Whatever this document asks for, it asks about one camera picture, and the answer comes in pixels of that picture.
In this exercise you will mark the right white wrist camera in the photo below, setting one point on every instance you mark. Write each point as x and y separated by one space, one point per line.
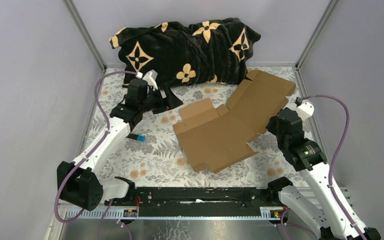
305 110

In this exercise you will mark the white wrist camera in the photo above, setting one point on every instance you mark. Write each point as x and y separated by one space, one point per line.
305 110
150 78

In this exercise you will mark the black blue marker pen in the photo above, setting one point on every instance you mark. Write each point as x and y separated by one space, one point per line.
136 137

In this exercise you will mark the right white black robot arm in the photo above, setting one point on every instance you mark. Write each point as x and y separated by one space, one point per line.
333 218

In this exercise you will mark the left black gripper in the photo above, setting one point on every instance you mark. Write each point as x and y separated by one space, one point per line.
170 99

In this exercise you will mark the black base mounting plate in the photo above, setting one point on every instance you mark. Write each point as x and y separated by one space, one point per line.
201 202

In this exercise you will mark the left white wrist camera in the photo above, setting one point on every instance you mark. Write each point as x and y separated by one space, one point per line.
150 78

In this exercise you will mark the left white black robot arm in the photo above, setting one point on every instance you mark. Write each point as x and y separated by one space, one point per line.
77 181

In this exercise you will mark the aluminium frame rail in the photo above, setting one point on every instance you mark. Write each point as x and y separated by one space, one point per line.
108 211

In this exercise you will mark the black blanket with tan flowers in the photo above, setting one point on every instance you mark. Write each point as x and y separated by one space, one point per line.
212 51

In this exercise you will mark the brown cardboard box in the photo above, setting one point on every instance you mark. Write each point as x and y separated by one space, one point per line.
215 138

